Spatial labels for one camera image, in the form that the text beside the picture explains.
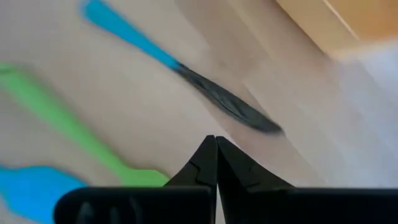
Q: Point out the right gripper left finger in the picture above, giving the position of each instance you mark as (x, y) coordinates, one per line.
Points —
(140, 205)

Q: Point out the green silicone spatula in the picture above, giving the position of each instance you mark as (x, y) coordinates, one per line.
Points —
(62, 124)

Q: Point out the teal silicone spatula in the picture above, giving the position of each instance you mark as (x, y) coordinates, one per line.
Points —
(31, 193)

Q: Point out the orange plastic bin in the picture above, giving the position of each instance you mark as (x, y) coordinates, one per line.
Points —
(357, 21)

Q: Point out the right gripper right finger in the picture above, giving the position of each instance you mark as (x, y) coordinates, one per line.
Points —
(295, 205)

